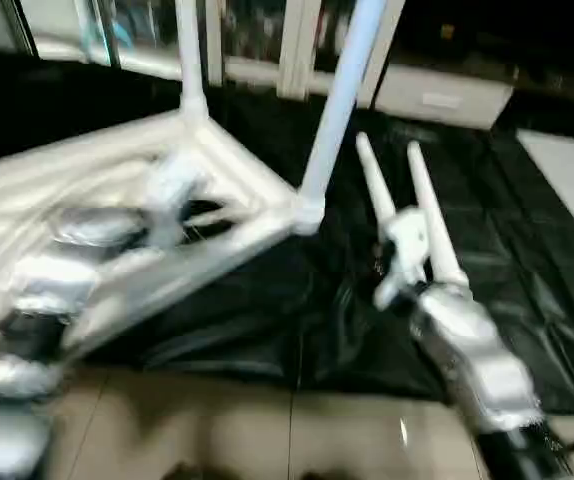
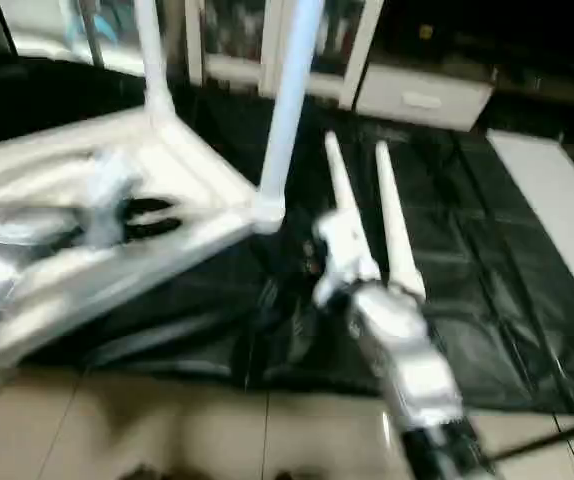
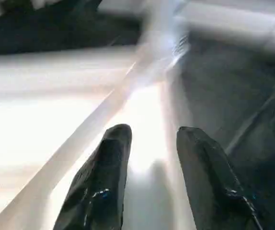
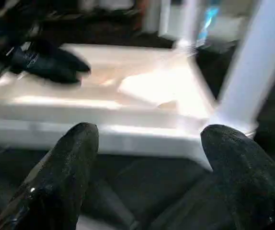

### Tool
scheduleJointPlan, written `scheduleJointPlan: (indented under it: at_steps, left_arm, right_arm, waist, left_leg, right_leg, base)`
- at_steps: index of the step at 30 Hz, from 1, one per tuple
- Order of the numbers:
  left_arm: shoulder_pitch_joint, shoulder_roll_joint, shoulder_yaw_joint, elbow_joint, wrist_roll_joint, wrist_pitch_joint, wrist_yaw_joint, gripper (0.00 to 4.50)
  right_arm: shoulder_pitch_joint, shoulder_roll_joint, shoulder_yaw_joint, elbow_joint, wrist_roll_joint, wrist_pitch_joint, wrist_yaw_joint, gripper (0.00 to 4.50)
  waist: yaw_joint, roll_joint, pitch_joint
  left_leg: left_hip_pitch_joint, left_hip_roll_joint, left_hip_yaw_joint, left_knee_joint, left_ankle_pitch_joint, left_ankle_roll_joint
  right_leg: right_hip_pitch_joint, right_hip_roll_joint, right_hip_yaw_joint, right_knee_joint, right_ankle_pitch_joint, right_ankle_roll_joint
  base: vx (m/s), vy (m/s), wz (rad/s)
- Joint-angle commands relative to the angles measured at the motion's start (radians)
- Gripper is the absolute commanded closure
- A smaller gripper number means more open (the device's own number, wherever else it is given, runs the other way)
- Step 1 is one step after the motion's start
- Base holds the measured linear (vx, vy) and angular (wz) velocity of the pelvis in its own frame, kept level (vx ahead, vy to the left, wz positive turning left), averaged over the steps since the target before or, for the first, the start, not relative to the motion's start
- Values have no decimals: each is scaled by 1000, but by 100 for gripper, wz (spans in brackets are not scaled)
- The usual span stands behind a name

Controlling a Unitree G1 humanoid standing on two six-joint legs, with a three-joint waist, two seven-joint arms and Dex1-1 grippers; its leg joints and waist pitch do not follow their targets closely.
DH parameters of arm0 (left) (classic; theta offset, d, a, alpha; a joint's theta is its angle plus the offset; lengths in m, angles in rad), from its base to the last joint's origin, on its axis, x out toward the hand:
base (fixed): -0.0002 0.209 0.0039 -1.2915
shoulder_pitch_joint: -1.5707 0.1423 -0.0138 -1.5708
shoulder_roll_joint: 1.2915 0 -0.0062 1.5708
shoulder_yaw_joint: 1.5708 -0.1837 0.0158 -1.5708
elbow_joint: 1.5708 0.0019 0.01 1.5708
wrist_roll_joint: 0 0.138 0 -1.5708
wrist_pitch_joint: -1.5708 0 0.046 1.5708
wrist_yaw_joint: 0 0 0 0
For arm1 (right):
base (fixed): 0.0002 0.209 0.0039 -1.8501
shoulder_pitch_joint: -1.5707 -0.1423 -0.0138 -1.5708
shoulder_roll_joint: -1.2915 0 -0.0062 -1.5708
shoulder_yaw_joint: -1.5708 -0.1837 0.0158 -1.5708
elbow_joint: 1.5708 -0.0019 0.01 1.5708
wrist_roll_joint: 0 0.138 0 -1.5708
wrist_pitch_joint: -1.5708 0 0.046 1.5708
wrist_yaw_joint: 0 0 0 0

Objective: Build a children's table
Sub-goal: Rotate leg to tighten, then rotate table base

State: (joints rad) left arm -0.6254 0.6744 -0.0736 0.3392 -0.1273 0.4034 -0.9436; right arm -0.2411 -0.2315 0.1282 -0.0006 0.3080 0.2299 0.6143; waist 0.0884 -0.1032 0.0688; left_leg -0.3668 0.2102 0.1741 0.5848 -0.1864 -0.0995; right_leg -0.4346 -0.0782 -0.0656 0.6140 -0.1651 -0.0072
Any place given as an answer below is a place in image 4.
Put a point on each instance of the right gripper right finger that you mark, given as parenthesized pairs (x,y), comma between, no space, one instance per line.
(252,182)

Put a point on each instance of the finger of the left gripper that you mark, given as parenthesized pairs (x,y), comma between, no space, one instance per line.
(51,64)

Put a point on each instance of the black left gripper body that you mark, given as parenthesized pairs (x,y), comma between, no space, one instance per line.
(5,48)

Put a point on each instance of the white plastic table leg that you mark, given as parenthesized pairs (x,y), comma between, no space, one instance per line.
(189,24)
(257,67)

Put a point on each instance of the white plastic table top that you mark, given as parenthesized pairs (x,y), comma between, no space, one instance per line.
(142,96)

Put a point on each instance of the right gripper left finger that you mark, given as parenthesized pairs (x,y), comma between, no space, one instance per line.
(56,182)

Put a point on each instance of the black work surface mat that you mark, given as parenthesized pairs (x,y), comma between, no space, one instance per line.
(152,191)

